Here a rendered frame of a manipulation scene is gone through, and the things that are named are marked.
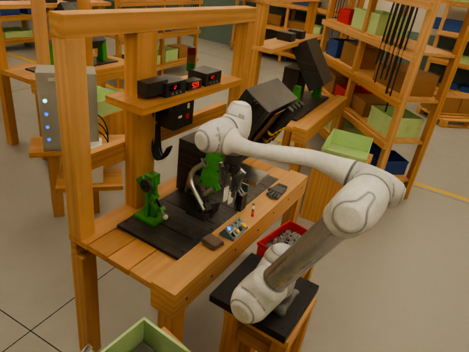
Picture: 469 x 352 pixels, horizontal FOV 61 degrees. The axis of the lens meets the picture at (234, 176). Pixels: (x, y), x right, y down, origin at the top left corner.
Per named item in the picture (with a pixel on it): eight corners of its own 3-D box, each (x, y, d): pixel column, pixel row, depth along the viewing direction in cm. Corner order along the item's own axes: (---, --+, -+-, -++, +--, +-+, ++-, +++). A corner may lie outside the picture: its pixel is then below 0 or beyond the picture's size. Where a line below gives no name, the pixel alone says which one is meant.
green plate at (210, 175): (222, 187, 229) (232, 153, 224) (215, 190, 222) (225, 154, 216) (206, 181, 233) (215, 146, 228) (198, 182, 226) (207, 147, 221)
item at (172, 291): (304, 193, 296) (308, 176, 289) (173, 320, 179) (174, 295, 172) (287, 186, 302) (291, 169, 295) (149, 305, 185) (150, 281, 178)
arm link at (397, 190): (363, 153, 137) (350, 165, 127) (415, 174, 130) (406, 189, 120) (350, 184, 144) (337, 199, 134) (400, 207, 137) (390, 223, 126)
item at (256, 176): (269, 177, 236) (269, 172, 235) (255, 187, 223) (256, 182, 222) (214, 156, 252) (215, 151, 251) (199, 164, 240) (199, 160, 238)
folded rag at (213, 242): (199, 242, 207) (200, 237, 206) (211, 235, 212) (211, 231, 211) (213, 251, 201) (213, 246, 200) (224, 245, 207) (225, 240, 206)
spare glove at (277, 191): (274, 184, 272) (274, 181, 271) (288, 188, 268) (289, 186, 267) (262, 195, 256) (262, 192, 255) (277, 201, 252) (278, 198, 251)
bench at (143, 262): (285, 271, 331) (307, 178, 290) (166, 418, 215) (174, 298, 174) (216, 237, 360) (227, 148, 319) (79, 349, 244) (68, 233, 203)
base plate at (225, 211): (278, 181, 280) (279, 179, 279) (179, 261, 195) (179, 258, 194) (228, 161, 298) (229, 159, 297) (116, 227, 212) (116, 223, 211)
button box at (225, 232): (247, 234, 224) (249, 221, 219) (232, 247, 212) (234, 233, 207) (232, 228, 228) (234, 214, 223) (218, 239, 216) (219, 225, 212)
